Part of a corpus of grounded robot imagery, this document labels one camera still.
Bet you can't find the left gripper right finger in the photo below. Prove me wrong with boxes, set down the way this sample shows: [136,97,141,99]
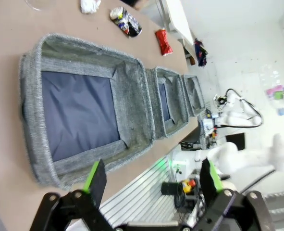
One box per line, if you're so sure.
[197,157,276,231]

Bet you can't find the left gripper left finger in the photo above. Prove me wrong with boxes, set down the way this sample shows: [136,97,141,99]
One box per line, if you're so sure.
[30,158,115,231]

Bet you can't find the crushed red soda can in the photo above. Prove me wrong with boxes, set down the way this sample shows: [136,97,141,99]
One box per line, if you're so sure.
[155,28,173,56]

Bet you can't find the crushed black soda can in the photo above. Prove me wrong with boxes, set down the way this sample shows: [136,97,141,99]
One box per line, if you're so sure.
[110,6,143,38]

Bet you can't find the clear plastic bottles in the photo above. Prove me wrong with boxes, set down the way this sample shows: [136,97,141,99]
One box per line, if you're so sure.
[24,0,57,12]

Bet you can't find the yellow emergency stop button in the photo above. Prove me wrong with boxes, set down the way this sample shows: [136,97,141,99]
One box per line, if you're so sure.
[182,179,197,193]

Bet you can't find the black cylinder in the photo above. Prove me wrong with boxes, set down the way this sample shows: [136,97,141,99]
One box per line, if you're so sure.
[161,182,183,196]

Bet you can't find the grey fabric basket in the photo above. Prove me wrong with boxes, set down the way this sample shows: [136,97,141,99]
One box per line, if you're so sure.
[145,66,190,140]
[18,33,156,191]
[181,74,206,118]

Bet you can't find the dark purple wrapper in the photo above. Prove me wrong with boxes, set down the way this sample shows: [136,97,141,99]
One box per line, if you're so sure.
[194,38,208,67]

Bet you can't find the white table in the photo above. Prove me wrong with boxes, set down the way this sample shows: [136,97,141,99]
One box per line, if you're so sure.
[156,0,196,49]

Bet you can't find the crumpled white paper ball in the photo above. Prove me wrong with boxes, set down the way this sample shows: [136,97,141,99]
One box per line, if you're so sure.
[80,0,101,14]

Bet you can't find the aluminium profile frame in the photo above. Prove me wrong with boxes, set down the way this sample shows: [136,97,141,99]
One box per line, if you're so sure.
[99,156,181,228]

